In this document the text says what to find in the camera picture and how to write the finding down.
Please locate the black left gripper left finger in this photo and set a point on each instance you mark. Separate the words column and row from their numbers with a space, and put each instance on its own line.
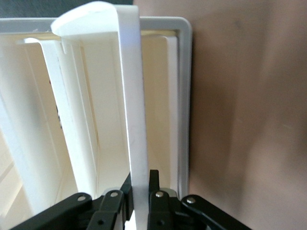
column 100, row 210

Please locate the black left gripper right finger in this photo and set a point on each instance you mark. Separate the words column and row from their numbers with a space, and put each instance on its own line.
column 168, row 210

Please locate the white plastic plate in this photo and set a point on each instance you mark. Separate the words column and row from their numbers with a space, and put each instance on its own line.
column 132, row 95

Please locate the white plastic drawer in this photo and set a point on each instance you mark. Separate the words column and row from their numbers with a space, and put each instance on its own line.
column 14, row 107
column 72, row 107

